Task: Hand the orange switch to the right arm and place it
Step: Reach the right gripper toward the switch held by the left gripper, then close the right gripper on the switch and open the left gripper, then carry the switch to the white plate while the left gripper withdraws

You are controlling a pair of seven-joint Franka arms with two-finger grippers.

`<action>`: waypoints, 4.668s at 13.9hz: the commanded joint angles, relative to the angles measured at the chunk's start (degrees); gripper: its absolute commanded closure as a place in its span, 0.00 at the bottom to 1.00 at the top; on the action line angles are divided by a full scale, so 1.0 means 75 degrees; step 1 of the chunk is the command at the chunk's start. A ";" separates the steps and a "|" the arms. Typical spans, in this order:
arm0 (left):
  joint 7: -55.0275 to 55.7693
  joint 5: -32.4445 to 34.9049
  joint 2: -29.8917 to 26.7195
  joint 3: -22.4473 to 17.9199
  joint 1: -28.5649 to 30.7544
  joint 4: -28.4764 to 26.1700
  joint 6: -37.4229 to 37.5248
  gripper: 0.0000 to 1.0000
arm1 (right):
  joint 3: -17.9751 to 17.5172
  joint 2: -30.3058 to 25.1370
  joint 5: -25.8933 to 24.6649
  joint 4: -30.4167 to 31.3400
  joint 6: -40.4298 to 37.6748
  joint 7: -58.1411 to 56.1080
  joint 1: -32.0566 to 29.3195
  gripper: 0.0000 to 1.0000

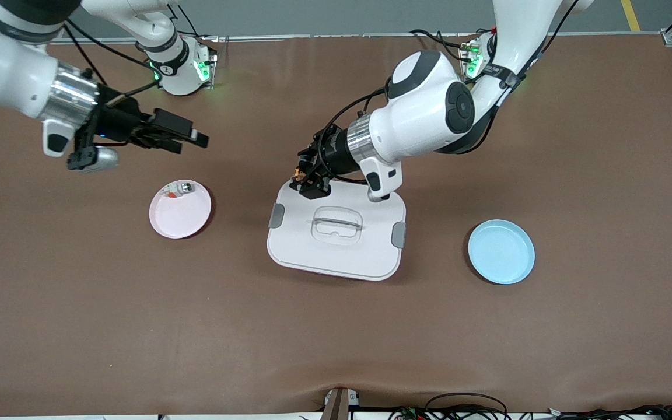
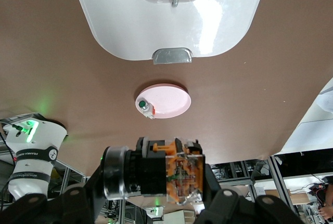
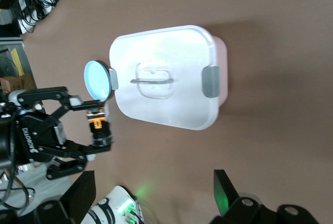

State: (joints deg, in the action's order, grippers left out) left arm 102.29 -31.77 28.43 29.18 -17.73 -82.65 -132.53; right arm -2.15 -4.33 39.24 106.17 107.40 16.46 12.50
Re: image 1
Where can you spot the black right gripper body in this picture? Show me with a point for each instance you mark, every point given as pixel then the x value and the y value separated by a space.
pixel 119 122

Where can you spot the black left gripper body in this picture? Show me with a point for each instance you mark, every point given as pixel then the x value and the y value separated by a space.
pixel 332 155

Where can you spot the orange black switch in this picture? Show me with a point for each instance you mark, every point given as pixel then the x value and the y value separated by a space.
pixel 297 173

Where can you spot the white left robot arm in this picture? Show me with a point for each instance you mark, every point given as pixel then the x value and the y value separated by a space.
pixel 423 111

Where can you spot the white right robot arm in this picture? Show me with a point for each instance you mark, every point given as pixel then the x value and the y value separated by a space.
pixel 9 70

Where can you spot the grey box latch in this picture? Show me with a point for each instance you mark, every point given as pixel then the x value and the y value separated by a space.
pixel 398 234
pixel 276 216

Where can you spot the white lidded storage box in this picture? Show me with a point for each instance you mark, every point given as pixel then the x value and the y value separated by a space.
pixel 336 256

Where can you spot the pink round plate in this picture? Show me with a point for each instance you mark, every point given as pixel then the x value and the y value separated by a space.
pixel 181 219

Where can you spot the light blue round plate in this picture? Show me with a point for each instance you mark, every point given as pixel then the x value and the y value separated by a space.
pixel 502 252

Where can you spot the white red small switch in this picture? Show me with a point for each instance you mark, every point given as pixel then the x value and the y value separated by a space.
pixel 170 192

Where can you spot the silver green small switch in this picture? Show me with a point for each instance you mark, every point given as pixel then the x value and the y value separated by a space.
pixel 186 187

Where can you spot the metal table edge rail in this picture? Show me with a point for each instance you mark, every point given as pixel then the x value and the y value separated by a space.
pixel 342 36

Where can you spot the metal bracket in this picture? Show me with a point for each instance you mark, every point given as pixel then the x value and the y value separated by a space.
pixel 340 403

